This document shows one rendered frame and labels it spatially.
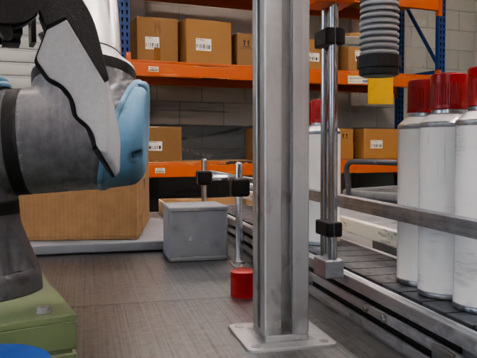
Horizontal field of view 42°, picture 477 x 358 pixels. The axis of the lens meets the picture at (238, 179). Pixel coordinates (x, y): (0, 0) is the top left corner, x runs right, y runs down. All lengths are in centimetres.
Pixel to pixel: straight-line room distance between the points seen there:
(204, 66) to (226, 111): 102
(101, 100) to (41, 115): 30
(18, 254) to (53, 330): 15
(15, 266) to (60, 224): 47
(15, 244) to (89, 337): 13
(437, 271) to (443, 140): 12
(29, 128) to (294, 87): 27
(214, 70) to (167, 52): 35
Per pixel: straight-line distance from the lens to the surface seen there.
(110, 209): 114
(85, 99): 36
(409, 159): 63
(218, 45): 463
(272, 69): 59
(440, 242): 59
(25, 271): 69
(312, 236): 87
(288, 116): 60
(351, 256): 80
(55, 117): 66
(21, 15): 36
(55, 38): 37
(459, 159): 55
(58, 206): 116
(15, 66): 494
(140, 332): 66
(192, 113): 531
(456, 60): 685
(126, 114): 65
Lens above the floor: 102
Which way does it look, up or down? 3 degrees down
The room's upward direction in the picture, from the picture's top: straight up
